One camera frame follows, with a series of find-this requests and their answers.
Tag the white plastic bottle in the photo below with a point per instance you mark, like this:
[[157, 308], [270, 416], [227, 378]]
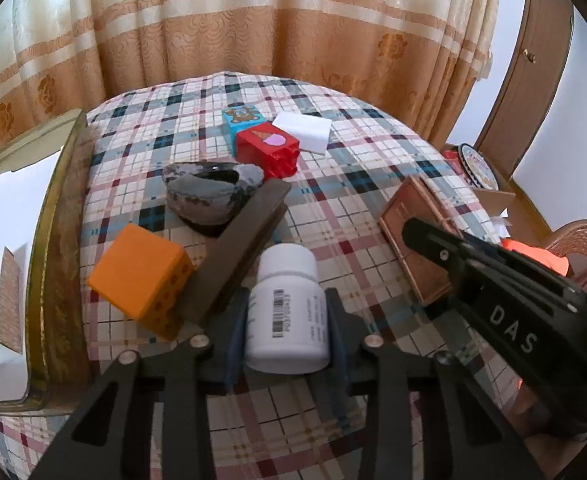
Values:
[[286, 310]]

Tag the beige and orange curtain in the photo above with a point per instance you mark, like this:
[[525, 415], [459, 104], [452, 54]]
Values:
[[273, 20]]

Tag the dark brown rectangular block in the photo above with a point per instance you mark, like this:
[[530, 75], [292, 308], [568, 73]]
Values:
[[246, 227]]

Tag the wicker chair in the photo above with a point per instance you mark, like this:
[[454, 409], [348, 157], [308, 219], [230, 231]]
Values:
[[573, 235]]

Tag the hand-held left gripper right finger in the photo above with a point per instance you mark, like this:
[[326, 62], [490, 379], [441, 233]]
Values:
[[336, 332]]

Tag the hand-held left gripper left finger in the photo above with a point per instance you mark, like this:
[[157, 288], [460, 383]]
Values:
[[237, 332]]

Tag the wooden cabinet door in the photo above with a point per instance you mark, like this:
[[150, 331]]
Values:
[[533, 60]]

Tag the small red box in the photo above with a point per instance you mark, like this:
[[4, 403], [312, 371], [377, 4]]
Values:
[[451, 160]]

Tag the gold metal tray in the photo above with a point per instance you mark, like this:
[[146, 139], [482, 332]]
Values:
[[58, 260]]

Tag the white rectangular block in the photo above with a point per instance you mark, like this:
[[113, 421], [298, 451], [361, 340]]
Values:
[[306, 130]]

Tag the orange plastic object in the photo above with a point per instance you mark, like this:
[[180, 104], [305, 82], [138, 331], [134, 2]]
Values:
[[533, 256]]

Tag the round decorated tin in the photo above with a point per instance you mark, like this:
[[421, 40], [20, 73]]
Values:
[[478, 165]]

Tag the blue toy brick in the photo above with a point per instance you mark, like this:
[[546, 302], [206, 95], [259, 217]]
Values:
[[241, 116]]

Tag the grey ceramic bowl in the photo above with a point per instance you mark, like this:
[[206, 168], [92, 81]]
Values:
[[198, 200]]

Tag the red toy brick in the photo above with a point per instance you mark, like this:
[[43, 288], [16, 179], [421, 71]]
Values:
[[263, 154]]

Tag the orange cube block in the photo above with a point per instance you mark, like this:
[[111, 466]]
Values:
[[133, 270]]

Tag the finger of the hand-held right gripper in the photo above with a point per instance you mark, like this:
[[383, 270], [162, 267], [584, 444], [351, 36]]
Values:
[[433, 240]]

